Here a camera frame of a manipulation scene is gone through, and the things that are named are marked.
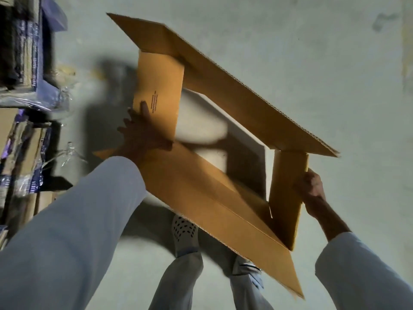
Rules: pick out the person's left hand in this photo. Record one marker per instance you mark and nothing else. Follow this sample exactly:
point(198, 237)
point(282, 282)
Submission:
point(142, 135)

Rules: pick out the person's right hand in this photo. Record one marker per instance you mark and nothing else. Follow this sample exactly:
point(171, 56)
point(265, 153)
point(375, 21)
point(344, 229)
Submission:
point(311, 188)

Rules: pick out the person's right fingers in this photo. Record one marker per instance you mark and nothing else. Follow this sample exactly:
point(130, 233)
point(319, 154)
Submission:
point(303, 185)

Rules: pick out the person's left thumb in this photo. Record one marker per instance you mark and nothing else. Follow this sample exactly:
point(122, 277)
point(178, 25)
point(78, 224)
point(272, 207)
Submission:
point(145, 109)

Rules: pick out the large brown cardboard box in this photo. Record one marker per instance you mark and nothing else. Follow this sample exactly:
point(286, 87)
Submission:
point(226, 93)

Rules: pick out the person's right forearm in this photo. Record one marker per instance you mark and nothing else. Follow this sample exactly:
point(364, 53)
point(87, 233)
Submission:
point(351, 264)

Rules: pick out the person's left forearm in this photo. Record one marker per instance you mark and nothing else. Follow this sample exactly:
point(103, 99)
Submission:
point(71, 232)

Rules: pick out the yellowish plastic scrap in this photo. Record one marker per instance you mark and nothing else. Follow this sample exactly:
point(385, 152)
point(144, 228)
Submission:
point(66, 71)

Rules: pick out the crumpled clear plastic film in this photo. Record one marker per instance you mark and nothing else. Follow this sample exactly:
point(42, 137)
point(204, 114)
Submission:
point(63, 156)

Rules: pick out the white perforated shoe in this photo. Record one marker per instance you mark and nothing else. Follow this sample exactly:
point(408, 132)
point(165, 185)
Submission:
point(185, 234)
point(247, 267)

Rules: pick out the clear plastic wrap sheet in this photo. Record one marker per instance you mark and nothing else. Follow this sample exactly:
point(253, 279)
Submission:
point(35, 100)

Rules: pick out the person's right leg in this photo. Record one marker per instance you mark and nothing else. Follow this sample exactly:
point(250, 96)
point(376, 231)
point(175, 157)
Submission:
point(250, 295)

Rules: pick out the person's leg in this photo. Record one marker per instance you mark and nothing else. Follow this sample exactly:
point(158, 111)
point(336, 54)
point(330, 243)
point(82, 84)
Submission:
point(177, 284)
point(250, 295)

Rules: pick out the purple flat box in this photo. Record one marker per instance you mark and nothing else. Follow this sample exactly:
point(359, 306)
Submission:
point(55, 12)

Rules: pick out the stack of flat cardboard boxes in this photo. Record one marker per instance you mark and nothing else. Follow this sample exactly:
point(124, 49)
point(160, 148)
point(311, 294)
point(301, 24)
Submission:
point(22, 164)

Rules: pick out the stack of dark printed cartons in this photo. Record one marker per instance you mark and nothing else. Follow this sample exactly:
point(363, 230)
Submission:
point(22, 41)

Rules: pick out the person's left leg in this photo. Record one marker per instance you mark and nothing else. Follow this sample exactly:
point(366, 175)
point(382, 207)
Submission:
point(177, 284)

